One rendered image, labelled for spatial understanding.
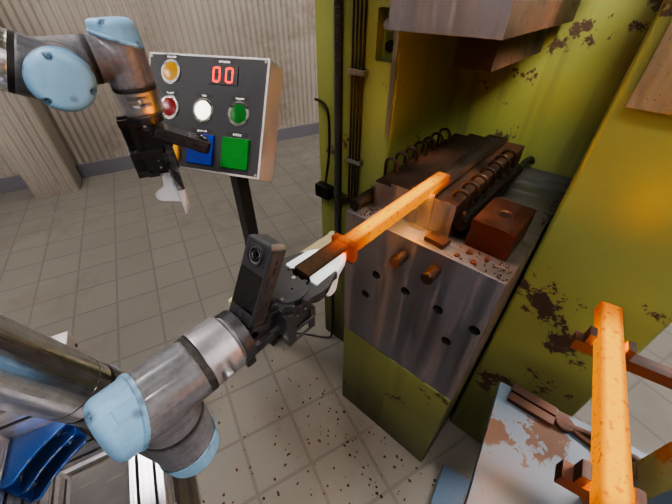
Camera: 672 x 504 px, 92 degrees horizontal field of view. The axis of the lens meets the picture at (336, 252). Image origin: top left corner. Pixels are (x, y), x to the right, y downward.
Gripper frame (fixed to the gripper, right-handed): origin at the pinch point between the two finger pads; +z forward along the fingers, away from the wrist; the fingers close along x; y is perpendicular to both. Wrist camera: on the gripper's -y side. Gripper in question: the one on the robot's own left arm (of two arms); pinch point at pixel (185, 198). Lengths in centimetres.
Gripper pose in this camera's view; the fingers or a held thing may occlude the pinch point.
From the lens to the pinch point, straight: 86.3
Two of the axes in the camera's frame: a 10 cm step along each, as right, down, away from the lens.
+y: -8.8, 3.1, -3.7
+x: 4.8, 5.6, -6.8
